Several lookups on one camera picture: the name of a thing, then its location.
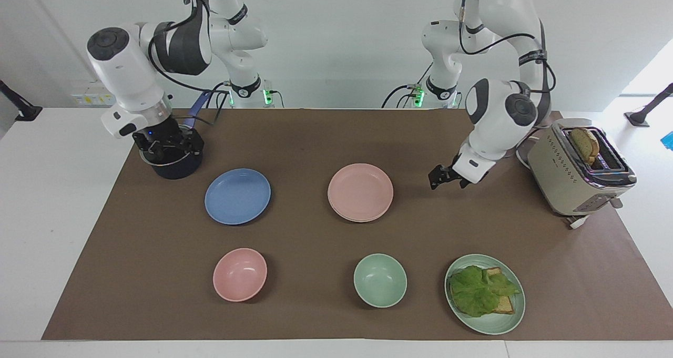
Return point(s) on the beige toaster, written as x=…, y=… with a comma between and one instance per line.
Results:
x=568, y=179

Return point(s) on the pink plate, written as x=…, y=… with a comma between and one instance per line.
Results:
x=360, y=191

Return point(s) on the green bowl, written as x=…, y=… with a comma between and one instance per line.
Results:
x=379, y=280

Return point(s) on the black stand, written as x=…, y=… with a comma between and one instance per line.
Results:
x=646, y=111
x=21, y=108

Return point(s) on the white wall socket strip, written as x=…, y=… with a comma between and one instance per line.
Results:
x=93, y=99

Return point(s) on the toast slice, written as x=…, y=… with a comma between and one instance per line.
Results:
x=505, y=305

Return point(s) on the bread slice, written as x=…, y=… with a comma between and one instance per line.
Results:
x=584, y=143

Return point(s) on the beige plate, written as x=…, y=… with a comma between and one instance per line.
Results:
x=363, y=221

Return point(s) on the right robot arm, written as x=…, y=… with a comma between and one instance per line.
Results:
x=126, y=69

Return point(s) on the blue plate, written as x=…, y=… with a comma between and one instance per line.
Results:
x=237, y=196

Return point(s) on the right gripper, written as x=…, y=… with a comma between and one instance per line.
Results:
x=164, y=131

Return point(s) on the pink bowl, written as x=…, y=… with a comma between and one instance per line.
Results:
x=240, y=274

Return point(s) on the green plate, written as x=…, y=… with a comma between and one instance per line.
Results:
x=489, y=324

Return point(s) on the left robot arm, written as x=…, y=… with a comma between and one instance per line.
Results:
x=499, y=121

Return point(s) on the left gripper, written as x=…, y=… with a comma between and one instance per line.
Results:
x=456, y=176

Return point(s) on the green lettuce leaf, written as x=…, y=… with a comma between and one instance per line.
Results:
x=476, y=292

